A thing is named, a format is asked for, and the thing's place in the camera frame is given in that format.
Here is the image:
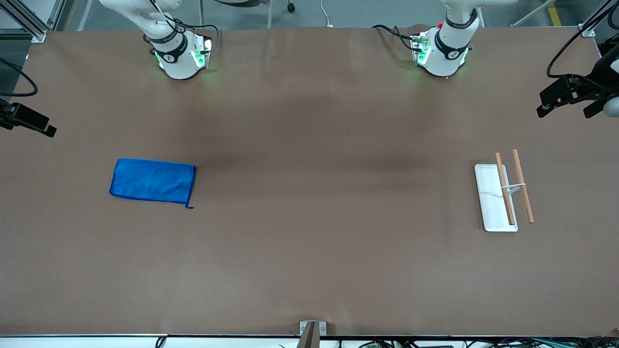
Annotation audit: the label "blue microfiber towel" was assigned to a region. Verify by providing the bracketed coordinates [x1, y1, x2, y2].
[109, 158, 197, 209]

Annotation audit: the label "white towel rack wooden rods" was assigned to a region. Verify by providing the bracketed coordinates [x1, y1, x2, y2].
[474, 149, 535, 232]

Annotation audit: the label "office chair base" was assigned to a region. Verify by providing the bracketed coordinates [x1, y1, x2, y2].
[197, 0, 296, 29]

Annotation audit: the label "aluminium frame post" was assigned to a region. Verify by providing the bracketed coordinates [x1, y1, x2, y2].
[579, 0, 619, 38]
[0, 0, 66, 43]

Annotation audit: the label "black left base cable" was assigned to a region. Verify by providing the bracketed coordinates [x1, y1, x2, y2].
[371, 24, 421, 51]

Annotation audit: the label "black base cable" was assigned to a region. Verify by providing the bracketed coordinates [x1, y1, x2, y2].
[147, 0, 222, 46]
[371, 24, 421, 51]

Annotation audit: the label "black right base cable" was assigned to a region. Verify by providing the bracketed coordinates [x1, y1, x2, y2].
[147, 0, 222, 46]

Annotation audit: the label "grey metal camera bracket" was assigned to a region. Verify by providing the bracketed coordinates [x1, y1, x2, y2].
[296, 320, 327, 348]

